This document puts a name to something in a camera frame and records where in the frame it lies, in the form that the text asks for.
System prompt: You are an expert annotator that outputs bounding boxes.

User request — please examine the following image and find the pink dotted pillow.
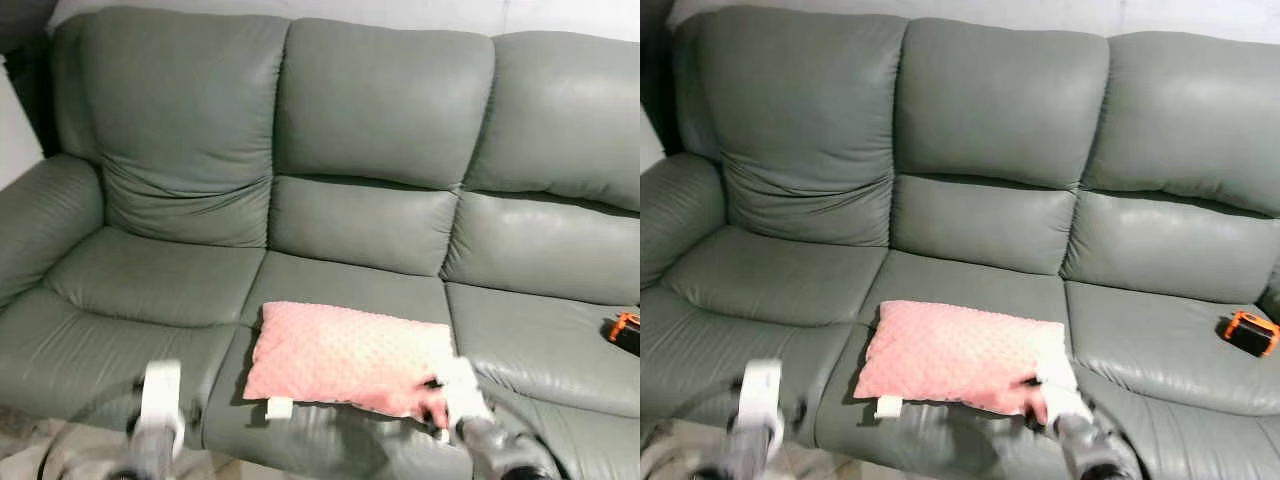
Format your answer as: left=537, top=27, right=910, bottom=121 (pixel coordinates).
left=243, top=301, right=453, bottom=421
left=853, top=300, right=1066, bottom=421

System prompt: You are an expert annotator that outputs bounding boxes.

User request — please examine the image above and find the green leather three-seat sofa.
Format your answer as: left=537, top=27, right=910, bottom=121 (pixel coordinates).
left=0, top=5, right=640, bottom=480
left=640, top=5, right=1280, bottom=480

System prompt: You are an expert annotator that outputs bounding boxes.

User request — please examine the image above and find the orange and black device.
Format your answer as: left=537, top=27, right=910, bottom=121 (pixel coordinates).
left=1218, top=310, right=1280, bottom=358
left=607, top=312, right=640, bottom=356

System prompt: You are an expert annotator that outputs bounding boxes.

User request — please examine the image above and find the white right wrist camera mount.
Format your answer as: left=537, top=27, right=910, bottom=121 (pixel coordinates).
left=1030, top=345, right=1093, bottom=426
left=432, top=358, right=493, bottom=431

